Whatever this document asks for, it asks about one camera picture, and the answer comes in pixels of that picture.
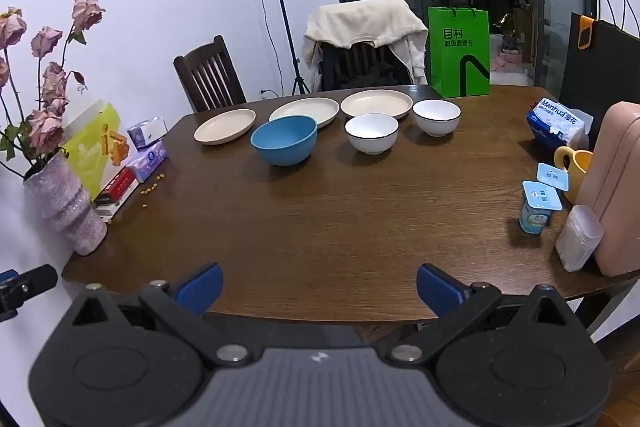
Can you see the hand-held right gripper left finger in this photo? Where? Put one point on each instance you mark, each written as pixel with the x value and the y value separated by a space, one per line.
pixel 202 288

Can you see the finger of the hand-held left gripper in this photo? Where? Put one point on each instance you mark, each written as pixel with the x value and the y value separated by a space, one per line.
pixel 35 282

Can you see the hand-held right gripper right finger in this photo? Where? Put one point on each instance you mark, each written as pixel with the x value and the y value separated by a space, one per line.
pixel 437 288

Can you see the cream round plate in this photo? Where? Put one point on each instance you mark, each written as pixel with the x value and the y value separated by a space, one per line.
pixel 376 103
pixel 304 111
pixel 225 126

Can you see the white bowl black rim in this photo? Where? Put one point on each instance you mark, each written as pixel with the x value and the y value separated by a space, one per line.
pixel 371 134
pixel 436 117

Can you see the blue bowl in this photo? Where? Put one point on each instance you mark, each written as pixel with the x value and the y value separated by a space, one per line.
pixel 284 139

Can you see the pink ribbed vase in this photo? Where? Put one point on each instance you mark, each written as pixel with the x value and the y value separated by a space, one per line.
pixel 65 207

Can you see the white flat box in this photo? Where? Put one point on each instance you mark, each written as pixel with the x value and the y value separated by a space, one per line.
pixel 111 210

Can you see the scattered yellow snack bits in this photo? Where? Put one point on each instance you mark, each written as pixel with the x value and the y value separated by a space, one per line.
pixel 150 189

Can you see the red flat box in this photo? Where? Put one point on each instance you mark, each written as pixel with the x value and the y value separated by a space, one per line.
pixel 117 187

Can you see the blue yogurt cup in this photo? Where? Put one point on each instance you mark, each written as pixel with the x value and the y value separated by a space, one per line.
pixel 537 207
pixel 552 177

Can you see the green snack box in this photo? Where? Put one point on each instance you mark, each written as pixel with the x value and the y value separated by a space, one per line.
pixel 95 152

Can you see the translucent cotton swab box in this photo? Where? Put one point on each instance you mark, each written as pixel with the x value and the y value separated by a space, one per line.
pixel 577 237

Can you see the white purple tissue pack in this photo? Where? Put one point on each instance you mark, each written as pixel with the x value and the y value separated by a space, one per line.
pixel 147 132

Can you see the yellow mug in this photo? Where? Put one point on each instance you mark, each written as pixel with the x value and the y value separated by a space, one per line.
pixel 575 164

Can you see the pink plastic container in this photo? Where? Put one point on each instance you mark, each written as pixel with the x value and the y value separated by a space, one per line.
pixel 615 187

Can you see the blue tissue pack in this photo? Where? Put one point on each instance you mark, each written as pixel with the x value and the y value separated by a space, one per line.
pixel 555 119

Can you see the dark wooden chair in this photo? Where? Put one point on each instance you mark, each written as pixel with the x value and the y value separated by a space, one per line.
pixel 210 77

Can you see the black cloth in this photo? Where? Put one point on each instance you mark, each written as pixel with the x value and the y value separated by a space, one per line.
pixel 385 73

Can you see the green paper shopping bag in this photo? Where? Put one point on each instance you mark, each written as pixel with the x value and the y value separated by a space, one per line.
pixel 459 54

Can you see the wooden chair with cushion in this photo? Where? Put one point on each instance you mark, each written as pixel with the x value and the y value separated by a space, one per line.
pixel 367 59

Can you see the dark blue jacket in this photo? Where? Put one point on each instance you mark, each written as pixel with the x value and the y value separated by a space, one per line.
pixel 331 67

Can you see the cream sweater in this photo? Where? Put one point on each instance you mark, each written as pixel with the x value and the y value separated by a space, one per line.
pixel 365 24

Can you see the black paper bag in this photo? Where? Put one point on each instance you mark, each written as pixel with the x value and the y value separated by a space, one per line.
pixel 595 57

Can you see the orange clip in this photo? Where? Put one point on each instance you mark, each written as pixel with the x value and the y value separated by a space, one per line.
pixel 584 32

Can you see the wall outlet with plug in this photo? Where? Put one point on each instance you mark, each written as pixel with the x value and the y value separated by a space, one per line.
pixel 264 93

